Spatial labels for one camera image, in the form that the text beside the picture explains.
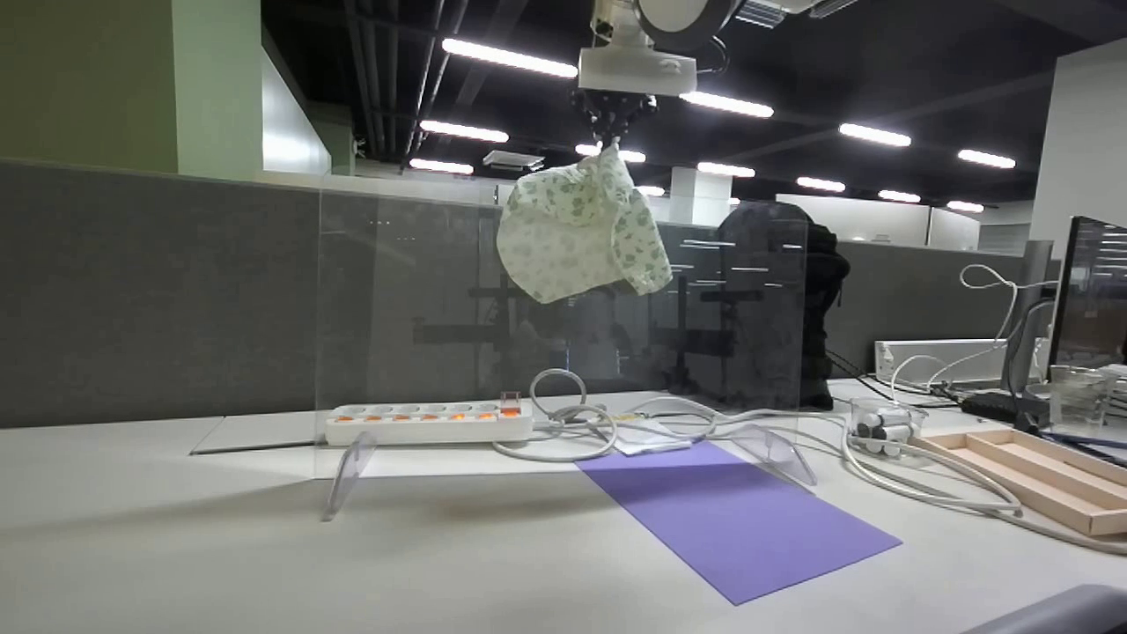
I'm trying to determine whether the green floral white cloth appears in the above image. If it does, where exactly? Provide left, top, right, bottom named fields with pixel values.
left=498, top=145, right=672, bottom=302

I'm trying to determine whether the wooden tray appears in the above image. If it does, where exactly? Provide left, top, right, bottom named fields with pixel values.
left=927, top=429, right=1127, bottom=539

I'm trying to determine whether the white power strip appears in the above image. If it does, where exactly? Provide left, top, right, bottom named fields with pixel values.
left=325, top=400, right=531, bottom=448

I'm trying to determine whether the white power adapter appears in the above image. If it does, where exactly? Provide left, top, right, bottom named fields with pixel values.
left=849, top=405, right=915, bottom=459

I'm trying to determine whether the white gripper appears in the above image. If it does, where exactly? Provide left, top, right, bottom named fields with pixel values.
left=579, top=0, right=698, bottom=156

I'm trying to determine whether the white cable bundle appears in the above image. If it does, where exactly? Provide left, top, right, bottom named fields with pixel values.
left=491, top=365, right=1127, bottom=556

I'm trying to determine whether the clear acrylic screen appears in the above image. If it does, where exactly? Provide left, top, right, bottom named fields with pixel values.
left=317, top=201, right=824, bottom=506

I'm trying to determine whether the grey partition wall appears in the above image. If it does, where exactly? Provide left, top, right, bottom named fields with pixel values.
left=0, top=161, right=1009, bottom=426

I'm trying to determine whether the computer monitor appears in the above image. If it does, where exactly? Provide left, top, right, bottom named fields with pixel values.
left=1049, top=215, right=1127, bottom=365

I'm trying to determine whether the purple paper sheet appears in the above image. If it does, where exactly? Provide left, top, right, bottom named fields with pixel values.
left=581, top=442, right=898, bottom=604

